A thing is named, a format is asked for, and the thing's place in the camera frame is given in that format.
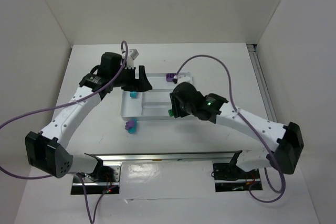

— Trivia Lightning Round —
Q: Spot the aluminium rail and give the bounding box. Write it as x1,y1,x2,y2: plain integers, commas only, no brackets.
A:
93,151,241,164
246,44,278,122

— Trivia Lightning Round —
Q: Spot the aluminium right side rail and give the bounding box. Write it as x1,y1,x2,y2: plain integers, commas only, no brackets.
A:
246,44,278,122

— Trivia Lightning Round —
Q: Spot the green lego brick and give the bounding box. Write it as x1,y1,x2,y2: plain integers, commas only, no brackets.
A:
168,109,174,117

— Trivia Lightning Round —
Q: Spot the purple lego brick front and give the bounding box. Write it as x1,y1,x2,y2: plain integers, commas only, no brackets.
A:
125,120,136,131

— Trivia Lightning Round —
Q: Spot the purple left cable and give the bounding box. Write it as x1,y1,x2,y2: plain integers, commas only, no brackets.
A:
0,40,129,224

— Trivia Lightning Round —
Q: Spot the teal lego brick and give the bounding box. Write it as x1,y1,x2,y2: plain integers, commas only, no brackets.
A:
130,91,138,99
128,120,138,134

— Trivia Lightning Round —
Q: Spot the white divided plastic tray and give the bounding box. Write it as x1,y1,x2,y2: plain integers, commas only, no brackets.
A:
121,73,176,121

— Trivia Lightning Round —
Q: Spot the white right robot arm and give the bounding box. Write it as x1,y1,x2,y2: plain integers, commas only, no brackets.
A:
170,82,304,175

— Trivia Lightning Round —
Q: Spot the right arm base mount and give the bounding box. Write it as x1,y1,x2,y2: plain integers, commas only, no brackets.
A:
211,163,263,193

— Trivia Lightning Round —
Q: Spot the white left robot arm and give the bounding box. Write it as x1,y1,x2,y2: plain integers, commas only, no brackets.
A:
25,49,152,180

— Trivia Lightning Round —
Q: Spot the teal lego brick front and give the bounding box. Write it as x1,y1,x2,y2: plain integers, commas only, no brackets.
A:
128,120,138,134

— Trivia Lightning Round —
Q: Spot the aluminium front rail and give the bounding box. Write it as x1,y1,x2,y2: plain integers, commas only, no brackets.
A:
93,151,241,164

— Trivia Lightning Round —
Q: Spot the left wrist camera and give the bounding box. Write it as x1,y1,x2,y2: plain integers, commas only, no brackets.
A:
125,49,139,69

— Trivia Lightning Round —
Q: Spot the purple lego brick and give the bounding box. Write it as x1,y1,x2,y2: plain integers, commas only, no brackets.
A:
166,73,177,84
125,120,136,131

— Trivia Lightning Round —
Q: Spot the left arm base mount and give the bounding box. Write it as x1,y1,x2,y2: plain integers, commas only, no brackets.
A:
81,162,121,195

